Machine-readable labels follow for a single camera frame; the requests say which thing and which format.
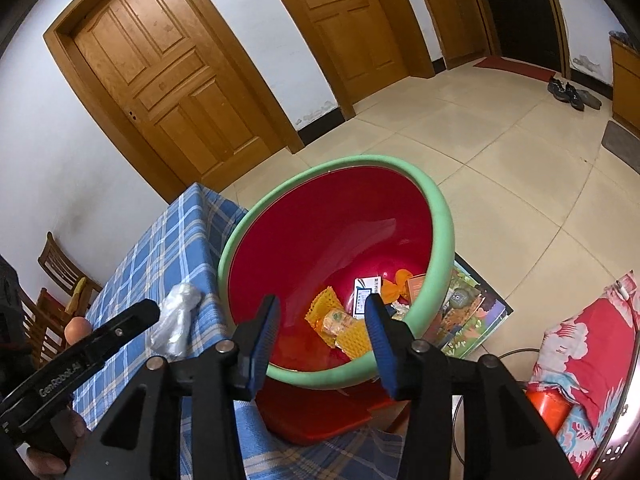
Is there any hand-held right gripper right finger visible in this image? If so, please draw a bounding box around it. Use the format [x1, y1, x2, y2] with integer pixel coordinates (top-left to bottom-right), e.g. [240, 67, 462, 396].
[364, 292, 583, 480]

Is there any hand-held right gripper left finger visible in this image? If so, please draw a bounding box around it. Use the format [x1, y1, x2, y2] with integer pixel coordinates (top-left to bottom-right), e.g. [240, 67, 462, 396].
[67, 294, 282, 480]

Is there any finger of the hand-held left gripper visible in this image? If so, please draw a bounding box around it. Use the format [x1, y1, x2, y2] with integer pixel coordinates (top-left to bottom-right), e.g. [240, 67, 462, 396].
[0, 300, 161, 441]

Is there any yellow foam fruit net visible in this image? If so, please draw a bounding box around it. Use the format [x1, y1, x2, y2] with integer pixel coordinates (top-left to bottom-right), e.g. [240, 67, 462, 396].
[305, 286, 346, 333]
[332, 320, 381, 361]

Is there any yellow orange snack packet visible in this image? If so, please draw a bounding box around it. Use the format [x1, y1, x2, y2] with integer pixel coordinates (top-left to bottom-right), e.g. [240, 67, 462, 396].
[320, 310, 353, 336]

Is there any white medicine box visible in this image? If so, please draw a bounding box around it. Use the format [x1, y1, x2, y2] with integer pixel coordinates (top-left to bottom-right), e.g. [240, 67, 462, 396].
[352, 275, 383, 318]

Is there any small orange cardboard box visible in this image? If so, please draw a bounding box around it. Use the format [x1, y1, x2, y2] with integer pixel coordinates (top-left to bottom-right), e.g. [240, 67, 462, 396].
[405, 274, 428, 306]

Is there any clear plastic bag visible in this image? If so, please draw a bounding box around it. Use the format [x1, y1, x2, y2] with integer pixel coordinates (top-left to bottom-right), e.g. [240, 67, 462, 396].
[150, 282, 202, 359]

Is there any person's left hand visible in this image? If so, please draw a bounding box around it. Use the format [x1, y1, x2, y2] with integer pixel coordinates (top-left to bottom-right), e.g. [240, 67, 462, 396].
[25, 410, 91, 478]

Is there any orange-brown apple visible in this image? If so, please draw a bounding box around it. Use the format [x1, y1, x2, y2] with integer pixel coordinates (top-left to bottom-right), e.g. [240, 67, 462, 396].
[64, 317, 93, 347]

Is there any large wooden chair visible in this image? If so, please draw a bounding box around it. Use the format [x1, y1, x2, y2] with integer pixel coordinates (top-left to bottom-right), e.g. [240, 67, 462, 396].
[20, 287, 76, 366]

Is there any yellow seat cushion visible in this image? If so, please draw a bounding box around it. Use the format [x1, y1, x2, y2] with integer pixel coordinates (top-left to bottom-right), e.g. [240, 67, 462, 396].
[69, 277, 88, 316]

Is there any wooden chair with cushion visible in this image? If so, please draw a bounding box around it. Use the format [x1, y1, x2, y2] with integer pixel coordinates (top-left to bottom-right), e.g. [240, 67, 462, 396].
[37, 232, 103, 311]

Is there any colourful picture book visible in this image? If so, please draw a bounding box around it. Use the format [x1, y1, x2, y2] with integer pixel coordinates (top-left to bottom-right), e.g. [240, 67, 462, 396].
[425, 255, 514, 358]

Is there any blue plaid tablecloth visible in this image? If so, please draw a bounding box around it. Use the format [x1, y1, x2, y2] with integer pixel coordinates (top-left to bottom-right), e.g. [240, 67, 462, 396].
[70, 182, 406, 480]

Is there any orange plastic cup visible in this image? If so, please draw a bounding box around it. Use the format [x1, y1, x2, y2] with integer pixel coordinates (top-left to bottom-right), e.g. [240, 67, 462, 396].
[525, 390, 571, 433]

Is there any red floral blanket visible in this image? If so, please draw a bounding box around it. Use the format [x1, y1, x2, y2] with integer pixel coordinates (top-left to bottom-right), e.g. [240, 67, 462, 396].
[530, 270, 640, 478]

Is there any wooden panel door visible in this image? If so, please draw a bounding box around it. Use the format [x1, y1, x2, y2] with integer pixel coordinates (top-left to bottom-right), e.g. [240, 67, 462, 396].
[42, 0, 306, 201]

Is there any red door mat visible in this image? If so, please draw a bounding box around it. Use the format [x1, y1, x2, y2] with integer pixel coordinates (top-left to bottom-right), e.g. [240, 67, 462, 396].
[472, 56, 556, 81]

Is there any grey floor mat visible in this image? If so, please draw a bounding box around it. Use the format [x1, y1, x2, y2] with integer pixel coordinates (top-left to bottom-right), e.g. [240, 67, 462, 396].
[601, 120, 640, 171]

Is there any wooden door with brass latch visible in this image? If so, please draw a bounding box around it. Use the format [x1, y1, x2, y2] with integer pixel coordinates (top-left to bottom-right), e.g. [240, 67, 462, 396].
[255, 0, 436, 118]

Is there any wooden cabinet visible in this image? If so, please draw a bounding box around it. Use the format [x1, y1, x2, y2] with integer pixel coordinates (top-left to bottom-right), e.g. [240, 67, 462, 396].
[609, 30, 640, 138]

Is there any dark entrance door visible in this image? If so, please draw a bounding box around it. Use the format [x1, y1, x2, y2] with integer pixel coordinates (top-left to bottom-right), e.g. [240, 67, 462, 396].
[460, 0, 571, 81]

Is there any black cable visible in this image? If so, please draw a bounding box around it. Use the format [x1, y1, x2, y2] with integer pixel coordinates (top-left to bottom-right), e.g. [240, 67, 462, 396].
[451, 347, 542, 461]

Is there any low wooden wall panel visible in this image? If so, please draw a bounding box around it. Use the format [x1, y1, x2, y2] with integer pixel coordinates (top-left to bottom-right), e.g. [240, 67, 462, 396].
[417, 0, 493, 70]

